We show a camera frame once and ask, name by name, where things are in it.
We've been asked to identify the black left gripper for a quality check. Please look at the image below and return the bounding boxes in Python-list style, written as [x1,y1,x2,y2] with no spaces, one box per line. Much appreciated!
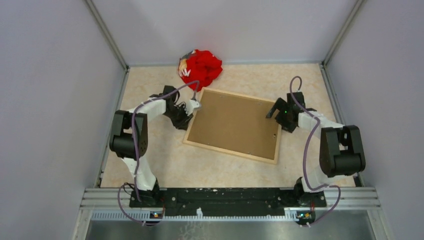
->
[163,103,194,131]

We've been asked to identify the light wooden picture frame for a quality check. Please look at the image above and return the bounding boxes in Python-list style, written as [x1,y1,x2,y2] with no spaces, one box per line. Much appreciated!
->
[182,87,283,166]

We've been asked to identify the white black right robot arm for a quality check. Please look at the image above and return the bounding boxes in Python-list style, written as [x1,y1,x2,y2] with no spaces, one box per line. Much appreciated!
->
[266,92,366,206]

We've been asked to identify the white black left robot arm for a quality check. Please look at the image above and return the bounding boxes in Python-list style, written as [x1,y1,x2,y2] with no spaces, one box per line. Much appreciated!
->
[109,85,201,207]

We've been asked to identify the red crumpled cloth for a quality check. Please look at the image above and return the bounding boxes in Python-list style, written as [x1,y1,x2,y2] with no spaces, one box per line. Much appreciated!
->
[177,49,223,92]

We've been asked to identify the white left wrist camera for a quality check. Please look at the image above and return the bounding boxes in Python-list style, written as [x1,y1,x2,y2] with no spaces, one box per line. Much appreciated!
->
[185,98,202,116]

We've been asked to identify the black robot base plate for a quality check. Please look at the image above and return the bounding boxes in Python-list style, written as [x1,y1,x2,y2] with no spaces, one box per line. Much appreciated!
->
[129,187,327,208]

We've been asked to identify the aluminium rail front edge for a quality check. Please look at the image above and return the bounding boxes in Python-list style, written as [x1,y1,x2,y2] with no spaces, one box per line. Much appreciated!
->
[72,187,394,240]

